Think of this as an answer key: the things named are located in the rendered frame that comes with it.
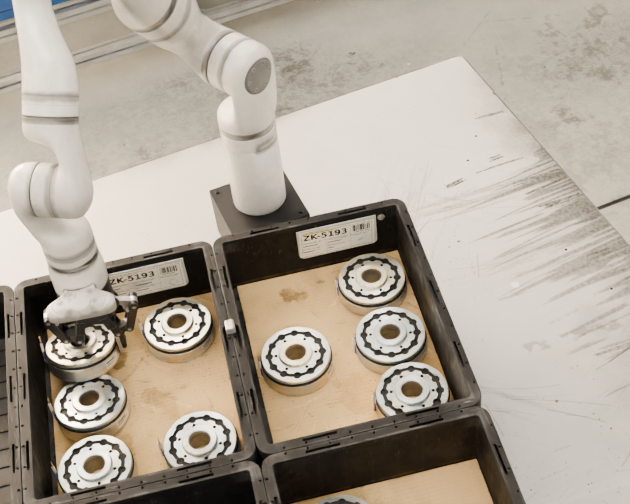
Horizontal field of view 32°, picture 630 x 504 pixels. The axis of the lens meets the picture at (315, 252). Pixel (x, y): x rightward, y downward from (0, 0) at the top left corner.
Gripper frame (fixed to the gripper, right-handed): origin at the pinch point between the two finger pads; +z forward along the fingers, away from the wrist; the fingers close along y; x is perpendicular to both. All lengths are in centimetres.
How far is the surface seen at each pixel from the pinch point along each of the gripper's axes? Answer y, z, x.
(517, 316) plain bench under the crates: -65, 16, -2
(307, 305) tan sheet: -31.0, 3.7, -2.7
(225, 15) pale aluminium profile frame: -35, 74, -187
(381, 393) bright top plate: -37.7, 0.8, 18.2
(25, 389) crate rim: 10.4, -4.2, 9.0
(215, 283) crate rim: -17.9, -6.1, -1.9
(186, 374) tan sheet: -11.2, 4.0, 5.5
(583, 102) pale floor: -130, 84, -128
